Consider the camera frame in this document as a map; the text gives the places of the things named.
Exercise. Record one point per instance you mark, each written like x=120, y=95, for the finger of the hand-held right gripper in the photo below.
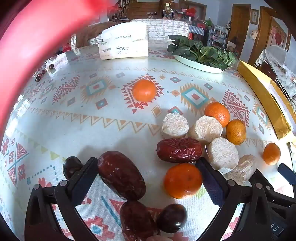
x=286, y=171

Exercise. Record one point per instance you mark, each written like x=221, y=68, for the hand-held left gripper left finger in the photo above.
x=86, y=177

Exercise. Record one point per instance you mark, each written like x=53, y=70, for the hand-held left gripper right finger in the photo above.
x=211, y=183

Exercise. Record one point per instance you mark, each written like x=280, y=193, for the orange mandarin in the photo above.
x=183, y=180
x=217, y=114
x=271, y=153
x=144, y=90
x=235, y=131

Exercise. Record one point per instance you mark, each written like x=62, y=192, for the rice cake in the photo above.
x=241, y=170
x=204, y=129
x=222, y=154
x=174, y=125

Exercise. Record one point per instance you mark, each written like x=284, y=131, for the wrinkled red date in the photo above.
x=121, y=175
x=178, y=150
x=136, y=220

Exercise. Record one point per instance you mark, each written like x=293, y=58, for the dark round date bottom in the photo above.
x=172, y=217

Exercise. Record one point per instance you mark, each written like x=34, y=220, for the red plastic tray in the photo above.
x=34, y=34

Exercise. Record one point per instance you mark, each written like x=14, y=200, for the patterned tablecloth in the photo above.
x=92, y=115

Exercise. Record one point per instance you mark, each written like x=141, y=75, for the gold cardboard box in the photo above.
x=261, y=92

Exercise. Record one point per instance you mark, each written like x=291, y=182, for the white lace cloth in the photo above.
x=275, y=62

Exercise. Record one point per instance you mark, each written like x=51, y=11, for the white oval plate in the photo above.
x=196, y=64

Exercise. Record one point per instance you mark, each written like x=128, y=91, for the green spinach leaves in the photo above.
x=201, y=51

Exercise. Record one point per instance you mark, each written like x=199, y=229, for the white tissue pack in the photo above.
x=124, y=44

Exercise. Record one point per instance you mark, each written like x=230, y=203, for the wooden door with red poster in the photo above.
x=268, y=32

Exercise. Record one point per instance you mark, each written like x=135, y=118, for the brown chair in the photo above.
x=92, y=32

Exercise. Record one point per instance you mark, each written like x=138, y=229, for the white shelf rack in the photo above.
x=217, y=36

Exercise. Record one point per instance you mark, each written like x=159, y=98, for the plain wooden door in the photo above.
x=239, y=25

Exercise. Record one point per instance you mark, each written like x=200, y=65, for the table with blue checked cloth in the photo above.
x=196, y=29

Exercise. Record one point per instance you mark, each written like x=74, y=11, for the patterned chair cover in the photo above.
x=166, y=27

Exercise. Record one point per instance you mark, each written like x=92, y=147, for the framed wall picture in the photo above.
x=254, y=16

